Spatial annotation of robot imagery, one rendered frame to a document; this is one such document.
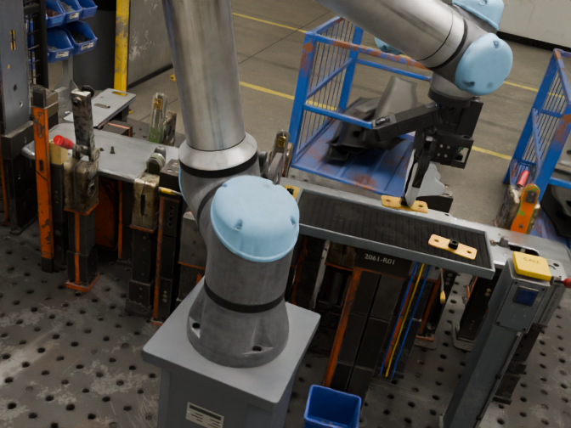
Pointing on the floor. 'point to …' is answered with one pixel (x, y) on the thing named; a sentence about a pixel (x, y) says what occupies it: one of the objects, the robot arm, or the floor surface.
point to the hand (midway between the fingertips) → (406, 196)
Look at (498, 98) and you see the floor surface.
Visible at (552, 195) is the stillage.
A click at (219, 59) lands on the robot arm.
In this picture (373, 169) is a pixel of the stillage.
